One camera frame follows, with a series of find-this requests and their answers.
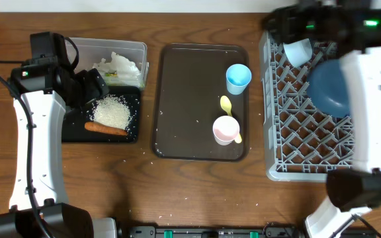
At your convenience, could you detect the green snack wrapper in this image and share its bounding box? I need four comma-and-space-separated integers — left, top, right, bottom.
105, 73, 118, 77

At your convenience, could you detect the pile of white rice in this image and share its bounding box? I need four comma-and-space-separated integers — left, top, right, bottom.
90, 95, 132, 130

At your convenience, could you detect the white small bowl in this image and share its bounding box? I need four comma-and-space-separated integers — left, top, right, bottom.
283, 38, 312, 67

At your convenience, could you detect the orange carrot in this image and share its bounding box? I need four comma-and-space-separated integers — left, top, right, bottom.
85, 122, 128, 136

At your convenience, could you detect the white napkin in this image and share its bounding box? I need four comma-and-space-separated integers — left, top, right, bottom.
93, 52, 141, 79

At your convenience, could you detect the dark blue bowl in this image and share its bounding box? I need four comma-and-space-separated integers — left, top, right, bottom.
307, 59, 351, 118

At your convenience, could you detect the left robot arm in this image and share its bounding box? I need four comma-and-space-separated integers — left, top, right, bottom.
0, 32, 118, 237

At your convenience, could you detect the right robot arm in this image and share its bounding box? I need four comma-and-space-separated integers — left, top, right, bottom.
259, 1, 381, 237

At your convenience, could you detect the clear plastic waste bin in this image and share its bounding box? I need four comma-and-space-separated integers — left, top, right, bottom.
65, 38, 149, 91

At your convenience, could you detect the grey dishwasher rack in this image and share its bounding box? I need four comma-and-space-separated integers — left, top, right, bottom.
259, 19, 381, 183

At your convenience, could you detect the light blue cup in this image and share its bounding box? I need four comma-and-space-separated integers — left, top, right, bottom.
226, 64, 252, 95

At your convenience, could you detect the dark brown serving tray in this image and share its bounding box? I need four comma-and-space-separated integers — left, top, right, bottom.
151, 43, 249, 162

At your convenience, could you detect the yellow plastic spoon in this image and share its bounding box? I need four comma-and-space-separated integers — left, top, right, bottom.
220, 95, 242, 143

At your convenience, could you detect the pink cup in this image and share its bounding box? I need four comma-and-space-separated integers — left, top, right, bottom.
212, 116, 242, 145

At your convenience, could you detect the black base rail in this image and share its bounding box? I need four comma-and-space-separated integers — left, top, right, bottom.
123, 223, 306, 238

